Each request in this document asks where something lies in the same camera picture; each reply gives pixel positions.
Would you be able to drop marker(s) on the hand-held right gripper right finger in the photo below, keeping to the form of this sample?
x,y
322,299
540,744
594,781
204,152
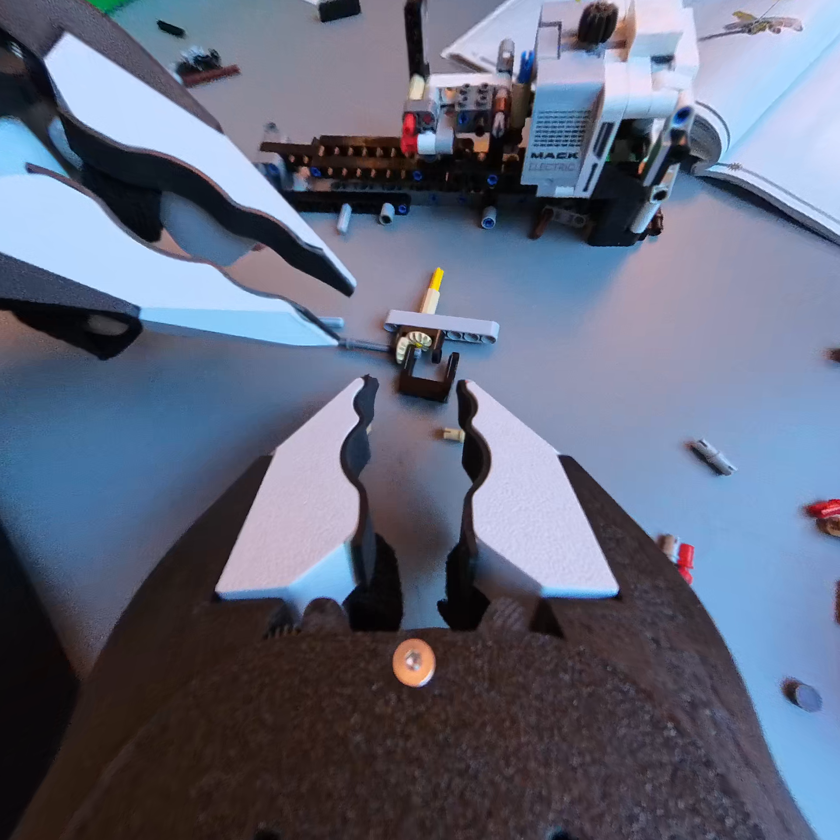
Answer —
x,y
538,518

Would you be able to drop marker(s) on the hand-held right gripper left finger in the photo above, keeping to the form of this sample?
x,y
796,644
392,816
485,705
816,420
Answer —
x,y
295,518

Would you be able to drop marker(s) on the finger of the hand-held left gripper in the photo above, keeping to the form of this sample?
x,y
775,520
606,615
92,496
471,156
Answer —
x,y
164,124
98,262

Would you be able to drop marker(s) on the black lego bracket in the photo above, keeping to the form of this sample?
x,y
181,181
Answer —
x,y
420,388

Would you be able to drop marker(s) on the light grey lego axle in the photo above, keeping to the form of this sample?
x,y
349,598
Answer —
x,y
331,321

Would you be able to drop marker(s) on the grey beam lego subassembly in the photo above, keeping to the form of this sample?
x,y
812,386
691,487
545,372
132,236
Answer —
x,y
459,326

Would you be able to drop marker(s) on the dark brown lego axle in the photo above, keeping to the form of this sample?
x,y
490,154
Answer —
x,y
211,75

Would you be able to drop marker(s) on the pile of small dark lego pieces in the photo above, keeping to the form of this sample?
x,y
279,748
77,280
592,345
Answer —
x,y
197,59

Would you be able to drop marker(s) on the black lego pin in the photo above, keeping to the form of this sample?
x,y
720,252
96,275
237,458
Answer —
x,y
170,28

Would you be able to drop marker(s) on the light grey lego half bush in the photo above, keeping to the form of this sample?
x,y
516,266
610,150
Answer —
x,y
668,544

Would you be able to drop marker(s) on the red lego pin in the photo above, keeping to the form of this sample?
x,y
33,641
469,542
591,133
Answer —
x,y
825,508
686,558

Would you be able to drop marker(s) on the grey lego pin connector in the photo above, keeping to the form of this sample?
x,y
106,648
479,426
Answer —
x,y
712,457

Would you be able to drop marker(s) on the black angled lego piece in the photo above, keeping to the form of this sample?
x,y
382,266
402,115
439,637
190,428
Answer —
x,y
339,9

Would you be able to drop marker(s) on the dark grey round lego piece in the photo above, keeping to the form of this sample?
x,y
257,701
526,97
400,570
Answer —
x,y
802,697

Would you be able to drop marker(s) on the partly built lego truck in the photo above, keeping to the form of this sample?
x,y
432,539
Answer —
x,y
571,138

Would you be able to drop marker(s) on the open instruction booklet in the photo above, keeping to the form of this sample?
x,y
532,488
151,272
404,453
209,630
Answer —
x,y
787,118

